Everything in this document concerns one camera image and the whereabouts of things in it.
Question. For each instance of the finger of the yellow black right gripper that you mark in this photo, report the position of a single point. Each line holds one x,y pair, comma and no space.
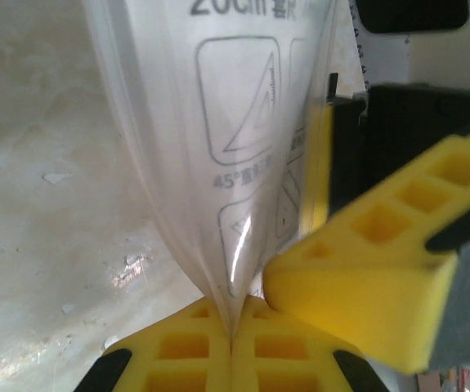
361,294
318,171

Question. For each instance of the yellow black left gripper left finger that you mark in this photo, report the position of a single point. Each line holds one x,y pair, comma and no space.
177,326

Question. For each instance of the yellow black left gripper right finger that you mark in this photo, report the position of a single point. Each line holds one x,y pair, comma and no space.
267,326

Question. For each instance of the clear plastic ruler set package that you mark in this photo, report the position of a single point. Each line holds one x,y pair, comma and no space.
238,122

